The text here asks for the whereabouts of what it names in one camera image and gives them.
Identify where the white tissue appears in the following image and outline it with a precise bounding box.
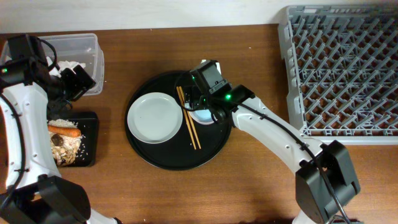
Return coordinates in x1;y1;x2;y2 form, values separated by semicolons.
49;60;86;78

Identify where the wooden chopstick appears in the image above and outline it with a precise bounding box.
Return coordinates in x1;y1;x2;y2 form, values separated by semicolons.
179;87;201;149
176;86;197;150

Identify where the light blue cup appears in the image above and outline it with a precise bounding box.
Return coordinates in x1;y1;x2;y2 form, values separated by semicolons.
195;110;213;122

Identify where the white small bowl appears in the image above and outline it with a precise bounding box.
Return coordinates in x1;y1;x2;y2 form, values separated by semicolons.
188;109;215;125

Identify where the orange carrot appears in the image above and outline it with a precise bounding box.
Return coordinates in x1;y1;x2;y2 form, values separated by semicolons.
47;125;81;138

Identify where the brown mushroom piece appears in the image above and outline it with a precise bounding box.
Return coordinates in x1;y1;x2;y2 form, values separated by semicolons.
51;134;64;147

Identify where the pale grey plate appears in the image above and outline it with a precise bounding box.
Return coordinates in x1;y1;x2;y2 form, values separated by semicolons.
127;92;183;144

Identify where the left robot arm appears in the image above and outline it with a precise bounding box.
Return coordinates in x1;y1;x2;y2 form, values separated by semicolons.
1;34;120;223

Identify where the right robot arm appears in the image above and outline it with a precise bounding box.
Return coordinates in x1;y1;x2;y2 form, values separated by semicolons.
188;60;361;223

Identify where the grey dishwasher rack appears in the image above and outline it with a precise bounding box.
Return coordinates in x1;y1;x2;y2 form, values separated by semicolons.
278;4;397;145

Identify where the clear plastic bin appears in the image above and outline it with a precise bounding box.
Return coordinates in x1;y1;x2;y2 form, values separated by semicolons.
1;34;104;96

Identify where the round black serving tray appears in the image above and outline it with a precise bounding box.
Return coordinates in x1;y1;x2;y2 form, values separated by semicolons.
124;70;232;170

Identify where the black rectangular tray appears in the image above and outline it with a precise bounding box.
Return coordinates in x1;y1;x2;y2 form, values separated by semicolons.
50;111;99;167

